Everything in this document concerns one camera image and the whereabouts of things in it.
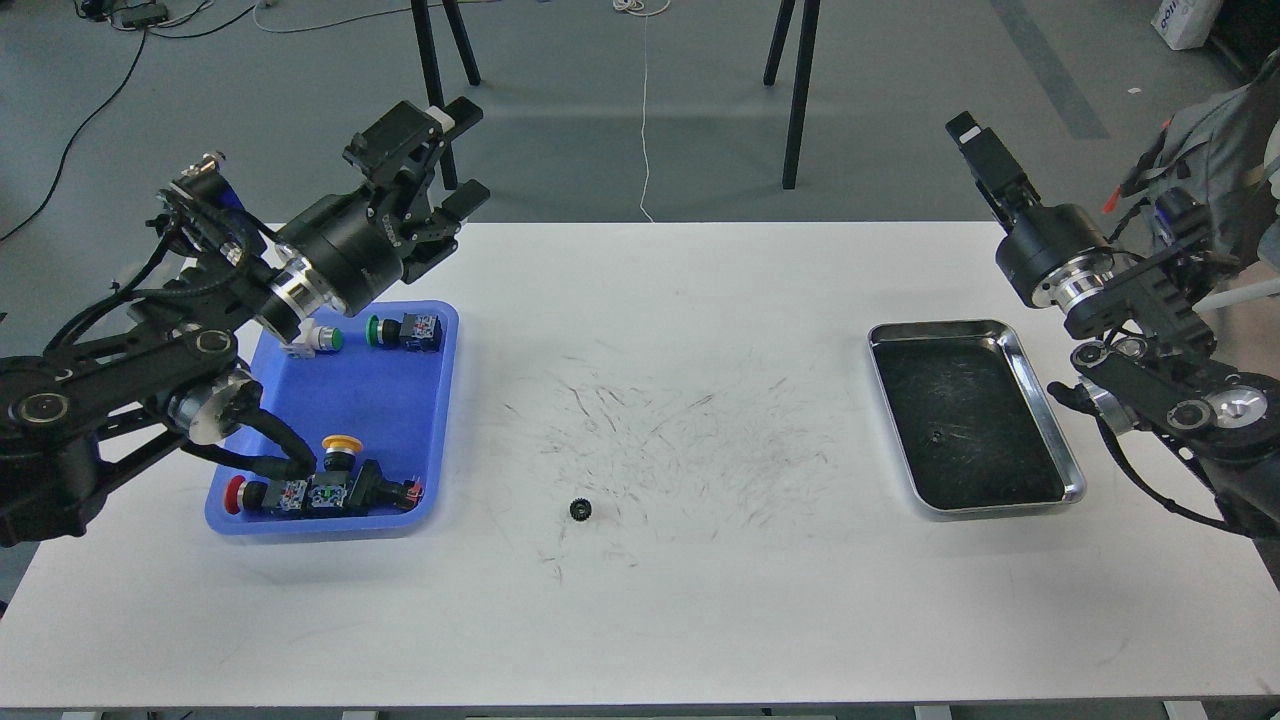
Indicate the right black stand legs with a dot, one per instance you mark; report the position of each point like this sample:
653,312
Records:
806,46

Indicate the green button white switch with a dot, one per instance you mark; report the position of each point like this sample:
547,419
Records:
314,339

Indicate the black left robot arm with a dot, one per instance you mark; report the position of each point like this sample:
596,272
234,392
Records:
155,367

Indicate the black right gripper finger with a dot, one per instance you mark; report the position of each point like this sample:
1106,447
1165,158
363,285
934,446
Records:
999,177

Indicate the yellow mushroom push button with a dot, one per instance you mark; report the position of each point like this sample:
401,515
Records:
340,453

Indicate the grey backpack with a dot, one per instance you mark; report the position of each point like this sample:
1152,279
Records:
1223,152

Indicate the white box on floor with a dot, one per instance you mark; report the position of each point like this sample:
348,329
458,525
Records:
1185,25

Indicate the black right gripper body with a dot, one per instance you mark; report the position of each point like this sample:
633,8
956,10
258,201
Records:
1047,244

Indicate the blue plastic tray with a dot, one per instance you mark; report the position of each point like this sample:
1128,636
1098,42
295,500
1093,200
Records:
396,401

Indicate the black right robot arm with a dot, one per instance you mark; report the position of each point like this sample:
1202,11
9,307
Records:
1144,355

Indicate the green button black switch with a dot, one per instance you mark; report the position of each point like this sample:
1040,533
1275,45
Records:
413,332

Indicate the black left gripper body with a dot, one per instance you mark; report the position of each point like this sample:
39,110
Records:
341,254

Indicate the black switch red terminals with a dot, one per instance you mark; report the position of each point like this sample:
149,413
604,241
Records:
372,490

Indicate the shiny metal tray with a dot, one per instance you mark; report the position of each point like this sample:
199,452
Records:
1004,452

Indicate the red button switch block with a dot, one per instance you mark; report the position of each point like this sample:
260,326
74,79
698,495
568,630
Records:
284,499

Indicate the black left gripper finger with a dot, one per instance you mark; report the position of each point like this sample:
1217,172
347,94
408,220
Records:
400,150
434,239

